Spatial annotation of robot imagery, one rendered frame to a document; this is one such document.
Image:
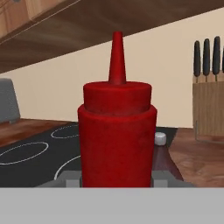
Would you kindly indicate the wooden wall cabinet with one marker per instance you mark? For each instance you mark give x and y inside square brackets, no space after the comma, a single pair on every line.
[73,23]

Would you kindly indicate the wooden knife block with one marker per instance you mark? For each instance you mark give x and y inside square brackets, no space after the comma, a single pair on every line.
[208,110]

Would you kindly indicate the dark bottle with white cap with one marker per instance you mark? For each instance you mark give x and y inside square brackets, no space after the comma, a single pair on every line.
[163,157]

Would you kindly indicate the red squeeze bottle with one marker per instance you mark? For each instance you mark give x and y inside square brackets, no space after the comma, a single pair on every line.
[116,140]

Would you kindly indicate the black hob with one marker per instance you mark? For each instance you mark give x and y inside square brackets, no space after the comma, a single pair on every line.
[35,163]

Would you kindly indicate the grey appliance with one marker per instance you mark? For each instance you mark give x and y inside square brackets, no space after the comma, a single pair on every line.
[8,100]

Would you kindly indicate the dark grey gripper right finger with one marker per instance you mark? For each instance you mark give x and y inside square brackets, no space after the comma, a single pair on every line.
[160,178]

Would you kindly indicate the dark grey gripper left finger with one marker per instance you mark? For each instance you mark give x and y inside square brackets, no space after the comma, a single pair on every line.
[71,178]

